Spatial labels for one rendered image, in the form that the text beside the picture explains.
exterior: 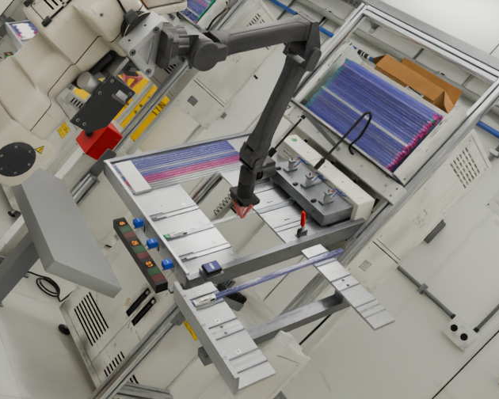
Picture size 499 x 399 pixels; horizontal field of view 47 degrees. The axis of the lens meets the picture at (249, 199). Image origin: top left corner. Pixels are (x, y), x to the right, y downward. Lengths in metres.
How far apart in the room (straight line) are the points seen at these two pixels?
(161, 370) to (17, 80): 1.12
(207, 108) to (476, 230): 1.69
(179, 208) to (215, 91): 1.39
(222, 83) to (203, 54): 1.85
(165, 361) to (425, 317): 1.79
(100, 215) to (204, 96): 0.90
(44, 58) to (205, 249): 0.76
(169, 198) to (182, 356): 0.56
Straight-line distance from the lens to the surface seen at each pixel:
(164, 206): 2.02
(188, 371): 2.09
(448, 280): 3.50
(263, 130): 1.79
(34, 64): 1.53
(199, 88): 3.22
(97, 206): 3.35
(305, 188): 2.10
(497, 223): 3.54
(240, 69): 3.32
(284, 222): 2.02
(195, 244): 1.87
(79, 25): 1.48
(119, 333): 2.33
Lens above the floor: 1.18
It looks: 5 degrees down
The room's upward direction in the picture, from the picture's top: 42 degrees clockwise
